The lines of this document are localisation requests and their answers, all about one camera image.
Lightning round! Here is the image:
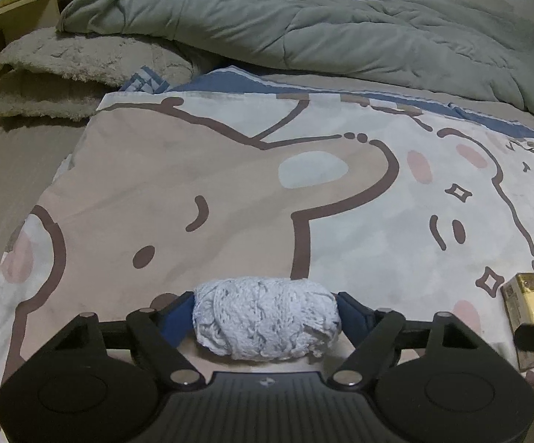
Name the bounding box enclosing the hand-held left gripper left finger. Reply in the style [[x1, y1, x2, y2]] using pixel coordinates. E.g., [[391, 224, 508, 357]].
[[36, 292, 205, 387]]

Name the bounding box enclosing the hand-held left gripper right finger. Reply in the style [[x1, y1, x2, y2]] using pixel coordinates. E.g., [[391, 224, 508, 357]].
[[329, 293, 493, 387]]

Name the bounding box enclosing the small gold box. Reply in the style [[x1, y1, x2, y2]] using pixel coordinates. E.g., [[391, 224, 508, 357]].
[[500, 272, 534, 371]]

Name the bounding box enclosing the white cloth ball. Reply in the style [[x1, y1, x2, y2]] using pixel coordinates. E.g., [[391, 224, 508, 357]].
[[192, 277, 342, 361]]

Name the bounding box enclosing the bear printed cloth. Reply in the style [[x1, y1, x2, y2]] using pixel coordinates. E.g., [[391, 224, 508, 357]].
[[0, 65, 534, 443]]

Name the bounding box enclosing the beige bed sheet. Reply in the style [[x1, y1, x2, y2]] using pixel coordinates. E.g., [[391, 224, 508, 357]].
[[0, 71, 534, 296]]

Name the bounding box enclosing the beige fluffy blanket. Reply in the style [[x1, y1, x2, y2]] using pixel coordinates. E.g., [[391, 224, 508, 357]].
[[0, 28, 194, 123]]

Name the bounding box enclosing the grey duvet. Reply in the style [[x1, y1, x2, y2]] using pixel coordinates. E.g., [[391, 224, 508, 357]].
[[57, 0, 534, 125]]

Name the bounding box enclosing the wooden bedside shelf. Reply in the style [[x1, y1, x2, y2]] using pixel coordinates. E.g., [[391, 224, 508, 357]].
[[0, 0, 87, 75]]

